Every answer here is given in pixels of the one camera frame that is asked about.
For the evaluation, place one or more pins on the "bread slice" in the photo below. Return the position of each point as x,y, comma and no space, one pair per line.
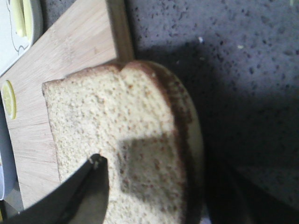
141,118

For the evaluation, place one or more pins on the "yellow plastic knife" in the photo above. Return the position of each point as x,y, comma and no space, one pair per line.
28,6

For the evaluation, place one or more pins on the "lemon slice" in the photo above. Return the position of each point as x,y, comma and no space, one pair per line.
8,98

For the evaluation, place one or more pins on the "white rectangular tray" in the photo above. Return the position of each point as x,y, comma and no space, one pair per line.
12,46

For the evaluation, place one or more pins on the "blue round plate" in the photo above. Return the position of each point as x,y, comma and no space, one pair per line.
8,174

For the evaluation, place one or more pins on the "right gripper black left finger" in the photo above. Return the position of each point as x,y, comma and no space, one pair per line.
81,199

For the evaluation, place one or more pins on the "yellow plastic fork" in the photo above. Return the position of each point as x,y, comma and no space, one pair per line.
18,16

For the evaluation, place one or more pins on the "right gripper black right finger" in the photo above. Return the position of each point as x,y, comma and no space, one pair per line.
232,199

